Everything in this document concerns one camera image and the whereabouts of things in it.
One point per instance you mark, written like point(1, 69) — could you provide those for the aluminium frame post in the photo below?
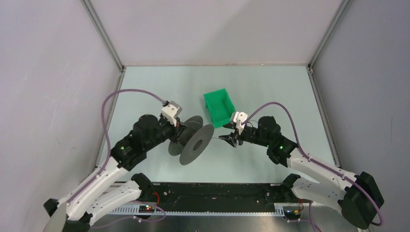
point(333, 25)
point(96, 21)

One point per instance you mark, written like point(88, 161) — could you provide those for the left controller board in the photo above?
point(146, 209)

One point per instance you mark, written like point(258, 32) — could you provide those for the green plastic bin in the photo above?
point(219, 106)

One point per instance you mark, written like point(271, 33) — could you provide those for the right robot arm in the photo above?
point(355, 196)

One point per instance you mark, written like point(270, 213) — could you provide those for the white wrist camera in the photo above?
point(171, 111)
point(239, 120)

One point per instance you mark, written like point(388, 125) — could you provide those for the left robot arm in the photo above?
point(84, 206)

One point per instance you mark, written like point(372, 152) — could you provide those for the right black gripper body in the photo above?
point(249, 134)

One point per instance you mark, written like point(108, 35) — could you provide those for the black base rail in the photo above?
point(217, 198)

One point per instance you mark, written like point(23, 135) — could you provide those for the aluminium frame left post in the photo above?
point(96, 21)

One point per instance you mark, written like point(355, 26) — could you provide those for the right controller board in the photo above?
point(292, 215)

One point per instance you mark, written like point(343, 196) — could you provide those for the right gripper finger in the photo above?
point(231, 126)
point(231, 139)

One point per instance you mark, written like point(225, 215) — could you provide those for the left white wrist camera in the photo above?
point(171, 111)

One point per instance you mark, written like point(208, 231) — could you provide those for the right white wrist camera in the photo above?
point(239, 120)

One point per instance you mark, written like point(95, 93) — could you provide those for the controller board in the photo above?
point(292, 215)
point(146, 209)

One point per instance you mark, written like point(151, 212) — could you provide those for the grey perforated cable spool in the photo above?
point(193, 140)

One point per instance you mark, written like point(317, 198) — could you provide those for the aluminium frame right post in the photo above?
point(333, 25)

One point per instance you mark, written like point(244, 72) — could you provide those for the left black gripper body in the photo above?
point(173, 132)

